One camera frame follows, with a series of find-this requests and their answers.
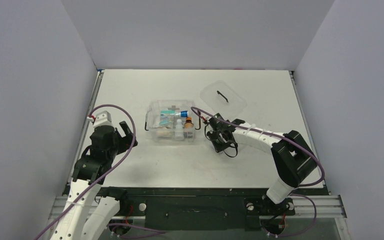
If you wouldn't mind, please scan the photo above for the brown bottle orange label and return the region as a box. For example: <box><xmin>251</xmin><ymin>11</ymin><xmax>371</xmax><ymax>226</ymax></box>
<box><xmin>184</xmin><ymin>117</ymin><xmax>195</xmax><ymax>132</ymax></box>

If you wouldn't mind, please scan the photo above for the teal packet of supplies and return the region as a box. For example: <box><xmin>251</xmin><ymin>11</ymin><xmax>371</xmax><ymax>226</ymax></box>
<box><xmin>158</xmin><ymin>110</ymin><xmax>174</xmax><ymax>128</ymax></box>

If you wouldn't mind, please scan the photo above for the clear plastic medicine box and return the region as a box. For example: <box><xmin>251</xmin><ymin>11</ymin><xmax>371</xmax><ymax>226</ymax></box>
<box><xmin>144</xmin><ymin>99</ymin><xmax>199</xmax><ymax>145</ymax></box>

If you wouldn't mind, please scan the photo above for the white bottle green label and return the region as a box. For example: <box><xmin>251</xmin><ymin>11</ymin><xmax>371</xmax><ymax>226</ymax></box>
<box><xmin>174</xmin><ymin>119</ymin><xmax>185</xmax><ymax>141</ymax></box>

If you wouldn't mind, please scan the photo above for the white bottle blue label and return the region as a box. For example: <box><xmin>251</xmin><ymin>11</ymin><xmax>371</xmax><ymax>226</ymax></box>
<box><xmin>167</xmin><ymin>110</ymin><xmax>189</xmax><ymax>118</ymax></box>

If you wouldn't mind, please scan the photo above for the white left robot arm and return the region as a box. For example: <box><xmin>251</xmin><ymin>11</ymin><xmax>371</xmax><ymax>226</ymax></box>
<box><xmin>50</xmin><ymin>120</ymin><xmax>138</xmax><ymax>240</ymax></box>

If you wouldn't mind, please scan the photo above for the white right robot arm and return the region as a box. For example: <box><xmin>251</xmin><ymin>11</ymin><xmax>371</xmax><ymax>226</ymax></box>
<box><xmin>205</xmin><ymin>114</ymin><xmax>318</xmax><ymax>215</ymax></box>

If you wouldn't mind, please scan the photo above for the clear plastic box lid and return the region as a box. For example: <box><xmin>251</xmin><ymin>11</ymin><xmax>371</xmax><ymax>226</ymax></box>
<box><xmin>199</xmin><ymin>80</ymin><xmax>247</xmax><ymax>120</ymax></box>

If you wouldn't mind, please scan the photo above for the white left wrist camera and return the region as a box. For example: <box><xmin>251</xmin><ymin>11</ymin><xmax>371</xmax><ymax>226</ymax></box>
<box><xmin>86</xmin><ymin>111</ymin><xmax>114</xmax><ymax>130</ymax></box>

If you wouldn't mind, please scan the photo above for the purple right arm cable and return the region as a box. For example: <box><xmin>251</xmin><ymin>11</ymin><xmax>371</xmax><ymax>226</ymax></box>
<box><xmin>190</xmin><ymin>106</ymin><xmax>325</xmax><ymax>238</ymax></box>

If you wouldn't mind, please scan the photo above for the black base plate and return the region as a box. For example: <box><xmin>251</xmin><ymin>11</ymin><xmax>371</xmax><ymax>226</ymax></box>
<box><xmin>62</xmin><ymin>187</ymin><xmax>330</xmax><ymax>232</ymax></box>

